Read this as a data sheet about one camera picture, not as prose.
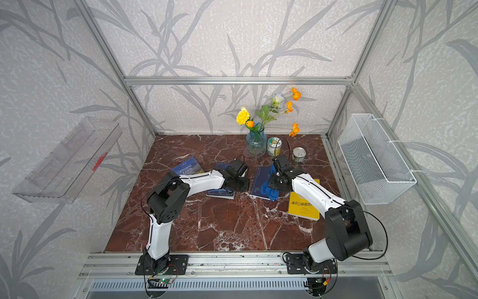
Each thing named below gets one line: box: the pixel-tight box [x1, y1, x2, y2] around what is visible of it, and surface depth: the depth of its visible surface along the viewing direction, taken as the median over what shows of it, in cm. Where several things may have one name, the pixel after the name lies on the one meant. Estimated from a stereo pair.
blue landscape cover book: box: [170, 156, 205, 177], surface depth 105 cm
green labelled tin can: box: [267, 136, 282, 157], surface depth 107 cm
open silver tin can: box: [291, 147, 307, 164], surface depth 107 cm
